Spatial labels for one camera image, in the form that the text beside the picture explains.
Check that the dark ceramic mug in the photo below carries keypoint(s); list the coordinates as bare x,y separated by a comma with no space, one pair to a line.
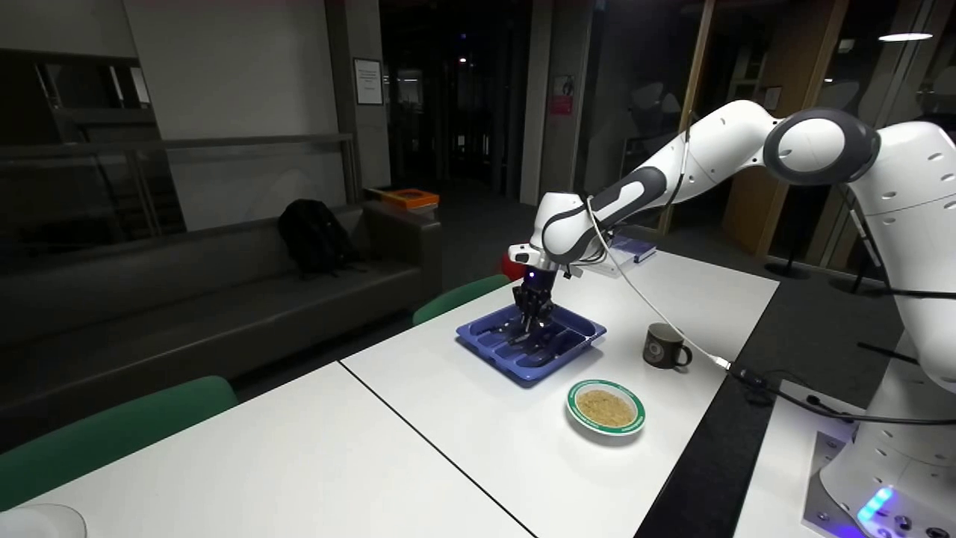
662,347

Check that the green rimmed white bowl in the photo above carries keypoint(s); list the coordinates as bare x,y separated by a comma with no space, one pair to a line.
577,418

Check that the blue plastic cutlery tray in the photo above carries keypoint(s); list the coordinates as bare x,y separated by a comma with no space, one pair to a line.
517,365

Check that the glass balustrade with handrail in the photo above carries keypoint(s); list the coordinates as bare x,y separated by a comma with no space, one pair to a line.
150,151

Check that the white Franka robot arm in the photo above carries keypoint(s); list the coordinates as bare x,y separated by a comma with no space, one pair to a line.
898,197

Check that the silver teaspoon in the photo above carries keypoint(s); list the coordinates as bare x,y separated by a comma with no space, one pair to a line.
501,327

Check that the ceiling light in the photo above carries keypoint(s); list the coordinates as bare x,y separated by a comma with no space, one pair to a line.
902,36

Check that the green chair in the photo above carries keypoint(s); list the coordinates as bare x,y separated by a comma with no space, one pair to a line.
457,297
108,435

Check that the framed wall notice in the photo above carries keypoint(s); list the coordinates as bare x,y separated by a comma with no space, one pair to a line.
368,82

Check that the black backpack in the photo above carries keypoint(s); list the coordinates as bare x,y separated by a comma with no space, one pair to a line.
315,239

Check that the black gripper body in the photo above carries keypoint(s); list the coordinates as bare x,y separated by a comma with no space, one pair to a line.
535,285

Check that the grey sofa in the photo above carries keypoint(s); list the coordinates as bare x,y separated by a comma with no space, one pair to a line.
150,318

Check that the red wall sign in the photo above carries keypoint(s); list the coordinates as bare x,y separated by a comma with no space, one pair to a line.
559,99

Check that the blue hardcover book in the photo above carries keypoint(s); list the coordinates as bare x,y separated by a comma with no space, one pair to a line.
638,245

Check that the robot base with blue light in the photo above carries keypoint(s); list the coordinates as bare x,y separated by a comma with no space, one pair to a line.
855,504

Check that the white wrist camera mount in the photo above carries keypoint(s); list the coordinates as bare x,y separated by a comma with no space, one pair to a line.
524,254

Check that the brown cereal flakes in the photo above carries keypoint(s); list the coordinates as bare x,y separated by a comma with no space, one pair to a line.
605,407

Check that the orange lidded bin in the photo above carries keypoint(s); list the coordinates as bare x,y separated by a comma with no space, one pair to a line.
408,197

